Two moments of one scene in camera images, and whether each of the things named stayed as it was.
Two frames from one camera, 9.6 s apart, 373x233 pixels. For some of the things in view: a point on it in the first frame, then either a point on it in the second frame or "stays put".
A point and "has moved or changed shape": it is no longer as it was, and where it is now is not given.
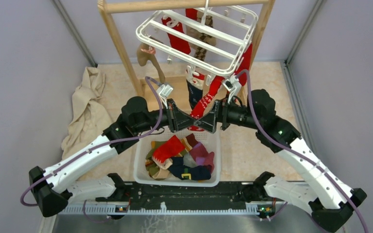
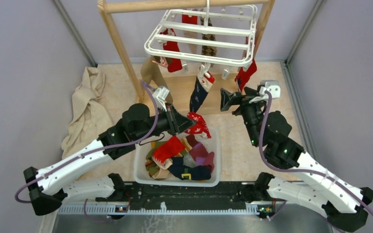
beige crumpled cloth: x=91 y=115 stays put
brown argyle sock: x=200 y=52 has moved or changed shape
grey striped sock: x=189 y=161 stays put
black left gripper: x=178 y=119 stays put
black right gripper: x=219 y=113 to x=228 y=98
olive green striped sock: x=151 y=167 stays put
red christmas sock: x=176 y=42 to x=174 y=64
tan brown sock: x=142 y=57 to x=152 y=76
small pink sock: x=151 y=50 to x=164 y=62
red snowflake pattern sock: x=200 y=108 to x=200 y=126
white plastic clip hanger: x=212 y=41 has moved or changed shape
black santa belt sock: x=198 y=173 stays put
